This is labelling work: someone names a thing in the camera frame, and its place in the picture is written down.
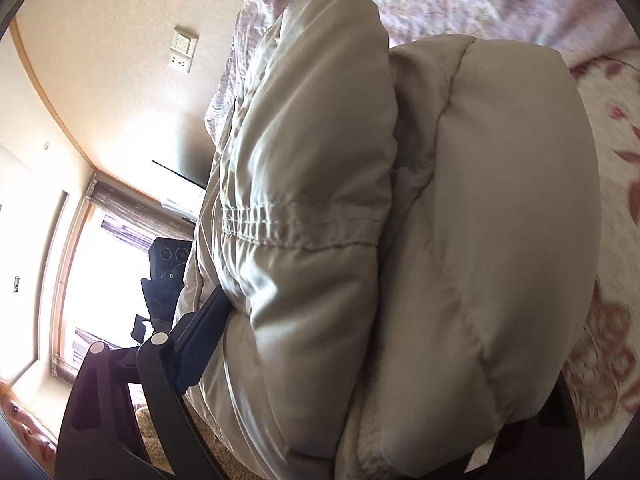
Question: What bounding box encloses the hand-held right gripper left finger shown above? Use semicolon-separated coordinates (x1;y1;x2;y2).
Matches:
54;287;232;480

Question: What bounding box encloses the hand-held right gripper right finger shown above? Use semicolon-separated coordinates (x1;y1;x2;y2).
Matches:
465;374;587;480

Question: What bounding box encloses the white puffer jacket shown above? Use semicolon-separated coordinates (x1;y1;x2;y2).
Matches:
172;0;601;480

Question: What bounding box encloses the curtained window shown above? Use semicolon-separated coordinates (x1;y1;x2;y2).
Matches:
50;172;198;378

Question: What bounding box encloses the beige shaggy rug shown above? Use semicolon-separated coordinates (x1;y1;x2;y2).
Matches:
134;404;228;480

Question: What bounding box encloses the floral bed sheet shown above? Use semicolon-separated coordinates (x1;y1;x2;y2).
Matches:
560;35;640;480

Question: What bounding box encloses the wall air conditioner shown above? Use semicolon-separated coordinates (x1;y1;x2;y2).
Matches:
152;159;207;223

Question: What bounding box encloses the white wall switch panel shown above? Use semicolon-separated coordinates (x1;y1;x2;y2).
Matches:
170;30;199;56

